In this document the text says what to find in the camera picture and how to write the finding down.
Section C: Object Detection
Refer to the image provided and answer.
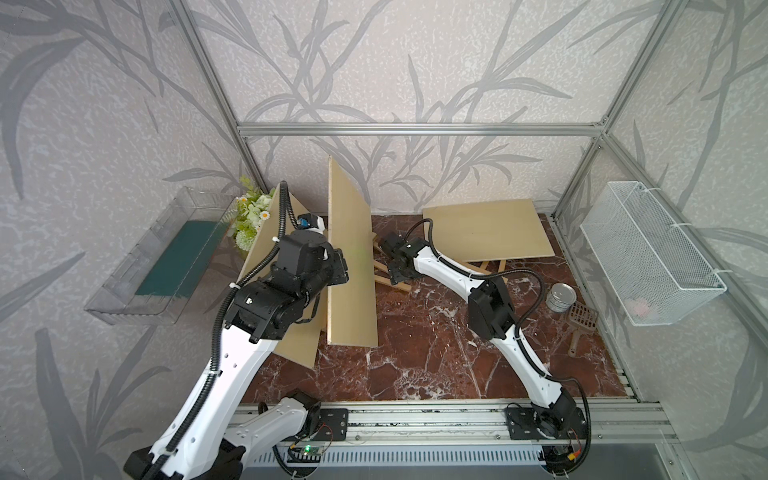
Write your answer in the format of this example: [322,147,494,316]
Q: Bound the wooden easel frame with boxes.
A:
[371,233,412,293]
[463,261,499,274]

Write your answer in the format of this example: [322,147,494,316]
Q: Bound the wooden board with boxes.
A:
[234,190,330,369]
[327,159,379,348]
[423,199,554,262]

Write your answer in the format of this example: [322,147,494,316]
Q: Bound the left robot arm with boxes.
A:
[124,182,349,479]

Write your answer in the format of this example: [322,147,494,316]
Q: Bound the potted artificial flowers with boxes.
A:
[233,175,275,255]

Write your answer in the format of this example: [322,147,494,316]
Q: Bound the green mat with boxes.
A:
[136,220,226,298]

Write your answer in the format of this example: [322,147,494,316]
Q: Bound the metal tin can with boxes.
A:
[545,283,578,314]

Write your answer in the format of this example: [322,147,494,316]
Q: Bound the clear acrylic shelf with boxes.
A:
[85,187,236,326]

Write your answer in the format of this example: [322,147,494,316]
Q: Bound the pink item in basket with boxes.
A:
[624,298,653,318]

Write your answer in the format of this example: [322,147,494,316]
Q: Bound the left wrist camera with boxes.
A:
[297,212,326,235]

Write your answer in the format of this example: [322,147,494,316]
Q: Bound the aluminium frame crossbar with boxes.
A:
[237,122,602,138]

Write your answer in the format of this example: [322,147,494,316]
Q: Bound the white wire basket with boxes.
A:
[580,181,727,327]

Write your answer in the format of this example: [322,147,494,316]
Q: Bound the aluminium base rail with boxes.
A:
[227,400,682,448]

